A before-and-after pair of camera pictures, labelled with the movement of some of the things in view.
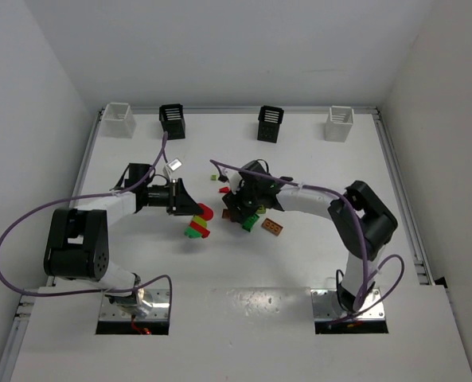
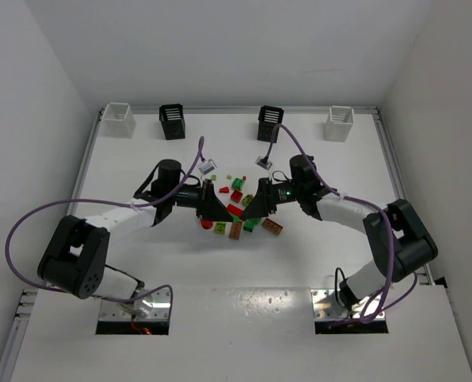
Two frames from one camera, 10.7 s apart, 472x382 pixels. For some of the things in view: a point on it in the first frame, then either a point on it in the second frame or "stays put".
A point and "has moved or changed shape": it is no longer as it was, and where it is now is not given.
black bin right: x=269 y=122 stays put
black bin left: x=173 y=120 stays put
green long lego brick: x=248 y=224 stays put
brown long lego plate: x=271 y=226 stays put
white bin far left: x=118 y=121 stays put
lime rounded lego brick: x=200 y=220 → x=220 y=228
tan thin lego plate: x=226 y=214 has moved or changed shape
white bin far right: x=338 y=123 stays put
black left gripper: x=175 y=196 → x=205 y=199
